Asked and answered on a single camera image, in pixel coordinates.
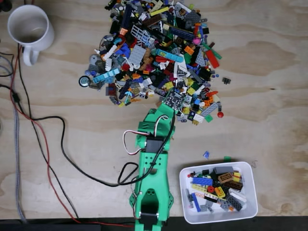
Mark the bare camera circuit board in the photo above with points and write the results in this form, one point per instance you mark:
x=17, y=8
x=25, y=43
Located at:
x=174, y=99

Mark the white ceramic mug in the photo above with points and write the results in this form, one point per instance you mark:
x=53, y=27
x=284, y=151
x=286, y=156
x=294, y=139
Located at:
x=48, y=36

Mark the white Lego fence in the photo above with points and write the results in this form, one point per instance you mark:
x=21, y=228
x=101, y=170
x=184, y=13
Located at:
x=140, y=32

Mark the large grey Lego plate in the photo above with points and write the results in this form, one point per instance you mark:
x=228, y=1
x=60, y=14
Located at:
x=136, y=55

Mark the green long Lego plate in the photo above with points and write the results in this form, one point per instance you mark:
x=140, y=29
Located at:
x=217, y=55

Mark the yellow long Lego plate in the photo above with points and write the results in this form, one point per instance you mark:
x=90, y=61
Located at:
x=199, y=188

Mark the red long Lego brick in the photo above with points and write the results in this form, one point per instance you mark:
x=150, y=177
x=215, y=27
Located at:
x=212, y=59

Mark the black Lego grille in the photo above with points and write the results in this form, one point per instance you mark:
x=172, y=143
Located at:
x=226, y=80

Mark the grey Lego wedge plate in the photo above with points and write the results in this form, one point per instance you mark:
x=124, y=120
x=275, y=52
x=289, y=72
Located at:
x=200, y=57

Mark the red round Lego stud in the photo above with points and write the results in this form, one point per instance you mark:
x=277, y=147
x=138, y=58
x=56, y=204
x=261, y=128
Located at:
x=211, y=189

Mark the orange yellow Lego brick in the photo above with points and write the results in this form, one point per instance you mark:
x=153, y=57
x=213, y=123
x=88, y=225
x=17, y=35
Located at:
x=219, y=191

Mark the dark blue long plate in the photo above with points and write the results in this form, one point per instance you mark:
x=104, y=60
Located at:
x=181, y=32

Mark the small orange Lego piece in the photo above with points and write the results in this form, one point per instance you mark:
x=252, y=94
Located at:
x=231, y=209

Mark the dark brown Lego brick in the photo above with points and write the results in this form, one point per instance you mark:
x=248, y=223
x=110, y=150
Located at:
x=233, y=184

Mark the small blue Lego tile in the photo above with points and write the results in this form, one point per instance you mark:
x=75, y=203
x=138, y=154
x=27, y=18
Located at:
x=206, y=154

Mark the light blue Lego brick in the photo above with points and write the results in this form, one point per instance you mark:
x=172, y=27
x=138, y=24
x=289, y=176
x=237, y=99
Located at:
x=106, y=75

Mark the blue narrow Lego plate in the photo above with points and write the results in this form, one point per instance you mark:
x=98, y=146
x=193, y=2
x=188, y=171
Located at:
x=196, y=202

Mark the white plastic bin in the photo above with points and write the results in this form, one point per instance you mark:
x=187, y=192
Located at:
x=250, y=209

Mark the grey round Lego dish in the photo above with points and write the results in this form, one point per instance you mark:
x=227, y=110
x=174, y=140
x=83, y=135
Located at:
x=94, y=59

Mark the white Lego tile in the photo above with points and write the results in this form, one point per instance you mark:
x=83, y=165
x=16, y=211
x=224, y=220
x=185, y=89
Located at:
x=198, y=118

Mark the white Lego slope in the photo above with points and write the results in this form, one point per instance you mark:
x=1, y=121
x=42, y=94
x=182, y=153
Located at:
x=238, y=195

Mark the orange Lego claw piece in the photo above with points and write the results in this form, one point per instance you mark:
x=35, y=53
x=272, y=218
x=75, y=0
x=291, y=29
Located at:
x=211, y=93

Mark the light blue long plate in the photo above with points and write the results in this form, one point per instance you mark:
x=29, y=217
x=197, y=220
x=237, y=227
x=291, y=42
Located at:
x=169, y=55

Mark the black device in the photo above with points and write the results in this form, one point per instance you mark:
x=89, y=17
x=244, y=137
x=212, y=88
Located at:
x=4, y=4

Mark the green square Lego plate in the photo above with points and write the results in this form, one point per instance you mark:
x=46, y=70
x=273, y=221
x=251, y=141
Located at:
x=209, y=118

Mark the Lego wheel with tyre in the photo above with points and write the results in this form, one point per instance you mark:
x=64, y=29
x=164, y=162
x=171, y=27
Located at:
x=84, y=81

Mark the dark blue Lego beam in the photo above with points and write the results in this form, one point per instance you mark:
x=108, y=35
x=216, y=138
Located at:
x=126, y=15

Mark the green Lego brick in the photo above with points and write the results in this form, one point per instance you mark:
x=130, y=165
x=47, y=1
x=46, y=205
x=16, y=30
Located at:
x=227, y=158

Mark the grey Lego brick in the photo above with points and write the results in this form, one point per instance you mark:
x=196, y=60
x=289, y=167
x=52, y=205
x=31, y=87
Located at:
x=223, y=170

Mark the grey narrow Lego piece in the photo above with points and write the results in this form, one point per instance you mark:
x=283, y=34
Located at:
x=190, y=199

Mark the grey studded Lego plate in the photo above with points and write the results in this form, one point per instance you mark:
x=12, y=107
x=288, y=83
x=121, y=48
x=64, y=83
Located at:
x=209, y=109

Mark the dark grey Lego plate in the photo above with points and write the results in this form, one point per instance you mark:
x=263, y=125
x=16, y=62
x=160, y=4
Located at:
x=234, y=202

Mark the red round Lego piece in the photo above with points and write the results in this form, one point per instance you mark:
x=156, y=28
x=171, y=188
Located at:
x=220, y=114

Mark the pink Lego ball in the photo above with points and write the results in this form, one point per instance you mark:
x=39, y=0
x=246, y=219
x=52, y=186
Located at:
x=196, y=41

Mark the white long Lego brick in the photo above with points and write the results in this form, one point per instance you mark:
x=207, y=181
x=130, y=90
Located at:
x=110, y=51

